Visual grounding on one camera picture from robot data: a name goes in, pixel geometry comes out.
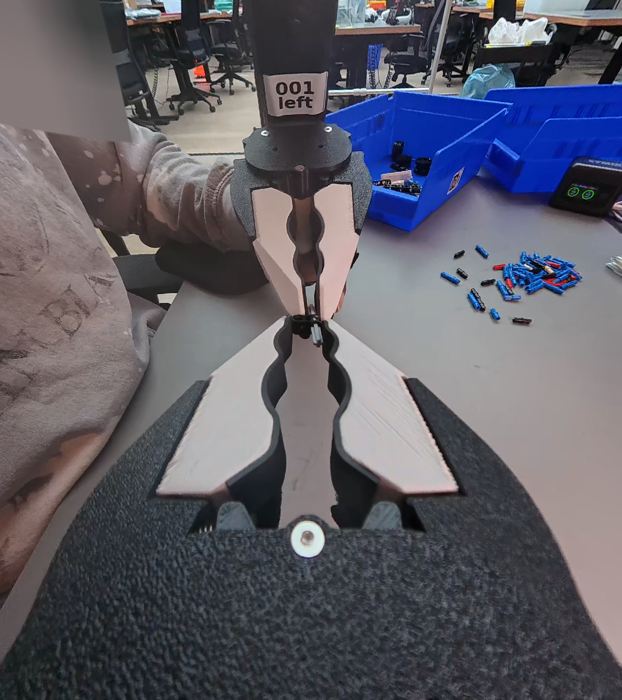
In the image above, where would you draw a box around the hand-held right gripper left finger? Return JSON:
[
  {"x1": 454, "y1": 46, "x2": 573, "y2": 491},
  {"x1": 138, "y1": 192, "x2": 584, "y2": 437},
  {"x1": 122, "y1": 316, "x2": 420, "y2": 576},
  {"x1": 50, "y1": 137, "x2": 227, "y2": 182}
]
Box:
[{"x1": 156, "y1": 316, "x2": 293, "y2": 500}]

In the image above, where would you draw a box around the black toy connector assembly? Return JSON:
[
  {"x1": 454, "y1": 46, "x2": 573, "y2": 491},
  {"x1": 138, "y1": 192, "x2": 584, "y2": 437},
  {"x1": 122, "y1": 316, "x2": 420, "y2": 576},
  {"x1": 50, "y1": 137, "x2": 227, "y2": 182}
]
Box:
[{"x1": 289, "y1": 305, "x2": 326, "y2": 347}]

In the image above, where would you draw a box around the black device with green display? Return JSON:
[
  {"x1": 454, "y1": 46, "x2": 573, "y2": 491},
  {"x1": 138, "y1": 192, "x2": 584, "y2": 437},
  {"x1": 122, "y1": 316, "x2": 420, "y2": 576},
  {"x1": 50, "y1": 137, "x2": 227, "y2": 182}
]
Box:
[{"x1": 548, "y1": 157, "x2": 622, "y2": 217}]

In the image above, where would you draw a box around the wooden office table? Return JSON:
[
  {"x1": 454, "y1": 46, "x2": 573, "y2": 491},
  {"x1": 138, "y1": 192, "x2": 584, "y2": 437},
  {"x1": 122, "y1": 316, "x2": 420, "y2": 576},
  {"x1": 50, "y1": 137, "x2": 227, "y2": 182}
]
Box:
[{"x1": 524, "y1": 8, "x2": 622, "y2": 83}]

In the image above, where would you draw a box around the blue plastic bin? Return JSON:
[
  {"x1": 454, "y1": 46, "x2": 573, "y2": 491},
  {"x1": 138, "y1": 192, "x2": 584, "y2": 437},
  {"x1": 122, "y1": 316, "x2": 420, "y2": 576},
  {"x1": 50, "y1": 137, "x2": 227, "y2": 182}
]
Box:
[
  {"x1": 485, "y1": 82, "x2": 622, "y2": 130},
  {"x1": 483, "y1": 115, "x2": 622, "y2": 194}
]

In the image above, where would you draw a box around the black office chair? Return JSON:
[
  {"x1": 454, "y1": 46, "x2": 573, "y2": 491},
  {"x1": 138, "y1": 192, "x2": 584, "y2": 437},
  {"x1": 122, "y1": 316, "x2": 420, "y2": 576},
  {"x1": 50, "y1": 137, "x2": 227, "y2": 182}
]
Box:
[
  {"x1": 384, "y1": 33, "x2": 443, "y2": 89},
  {"x1": 169, "y1": 22, "x2": 223, "y2": 114},
  {"x1": 106, "y1": 30, "x2": 165, "y2": 124},
  {"x1": 210, "y1": 16, "x2": 257, "y2": 95}
]

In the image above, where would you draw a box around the teal plastic bag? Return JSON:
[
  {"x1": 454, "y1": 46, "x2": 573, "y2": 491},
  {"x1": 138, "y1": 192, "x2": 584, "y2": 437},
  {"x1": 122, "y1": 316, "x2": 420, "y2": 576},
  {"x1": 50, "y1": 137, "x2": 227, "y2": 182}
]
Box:
[{"x1": 461, "y1": 64, "x2": 517, "y2": 100}]

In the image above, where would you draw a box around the pile of small toy pins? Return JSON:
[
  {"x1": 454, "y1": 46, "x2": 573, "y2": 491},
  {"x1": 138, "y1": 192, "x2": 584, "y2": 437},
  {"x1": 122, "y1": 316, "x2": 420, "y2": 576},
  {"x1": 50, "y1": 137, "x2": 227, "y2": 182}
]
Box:
[{"x1": 440, "y1": 244, "x2": 584, "y2": 328}]

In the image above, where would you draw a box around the white plastic bag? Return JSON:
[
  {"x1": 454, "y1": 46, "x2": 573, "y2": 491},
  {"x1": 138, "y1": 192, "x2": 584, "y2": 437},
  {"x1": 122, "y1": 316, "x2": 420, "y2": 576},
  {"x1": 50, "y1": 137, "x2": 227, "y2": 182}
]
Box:
[{"x1": 488, "y1": 16, "x2": 555, "y2": 46}]

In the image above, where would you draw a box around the person's grey sweatshirt torso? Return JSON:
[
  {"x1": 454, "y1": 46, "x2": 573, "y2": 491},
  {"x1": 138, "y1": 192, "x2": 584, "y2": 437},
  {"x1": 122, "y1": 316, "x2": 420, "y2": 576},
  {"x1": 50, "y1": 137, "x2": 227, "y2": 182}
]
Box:
[{"x1": 0, "y1": 117, "x2": 167, "y2": 613}]

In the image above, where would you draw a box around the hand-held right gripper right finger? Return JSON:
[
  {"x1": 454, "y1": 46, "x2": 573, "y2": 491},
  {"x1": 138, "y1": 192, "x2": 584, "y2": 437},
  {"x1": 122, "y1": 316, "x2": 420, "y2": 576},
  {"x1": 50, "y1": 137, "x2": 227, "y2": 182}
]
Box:
[{"x1": 321, "y1": 319, "x2": 460, "y2": 498}]

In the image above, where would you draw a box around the blue bin with square tag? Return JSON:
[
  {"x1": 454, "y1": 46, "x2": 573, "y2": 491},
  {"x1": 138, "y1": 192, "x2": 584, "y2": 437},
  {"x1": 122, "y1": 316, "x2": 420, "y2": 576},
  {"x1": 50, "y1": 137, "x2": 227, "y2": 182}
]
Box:
[{"x1": 324, "y1": 90, "x2": 512, "y2": 232}]

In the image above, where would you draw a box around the person's left forearm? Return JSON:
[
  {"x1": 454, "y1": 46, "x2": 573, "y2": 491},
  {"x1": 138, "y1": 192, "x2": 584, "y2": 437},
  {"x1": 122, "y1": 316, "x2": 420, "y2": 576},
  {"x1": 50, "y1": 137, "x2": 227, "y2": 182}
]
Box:
[{"x1": 48, "y1": 120, "x2": 255, "y2": 256}]

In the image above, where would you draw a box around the heap of mixed toy parts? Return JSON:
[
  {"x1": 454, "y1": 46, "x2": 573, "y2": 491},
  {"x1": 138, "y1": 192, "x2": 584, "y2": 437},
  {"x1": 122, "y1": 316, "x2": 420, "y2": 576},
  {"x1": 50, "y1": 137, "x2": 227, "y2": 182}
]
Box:
[{"x1": 373, "y1": 171, "x2": 424, "y2": 194}]

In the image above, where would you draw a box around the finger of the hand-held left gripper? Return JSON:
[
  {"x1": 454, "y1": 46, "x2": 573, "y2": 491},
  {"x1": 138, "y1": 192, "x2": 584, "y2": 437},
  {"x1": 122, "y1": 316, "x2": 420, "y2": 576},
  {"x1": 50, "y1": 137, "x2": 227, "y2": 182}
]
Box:
[
  {"x1": 312, "y1": 184, "x2": 362, "y2": 320},
  {"x1": 250, "y1": 187, "x2": 308, "y2": 318}
]

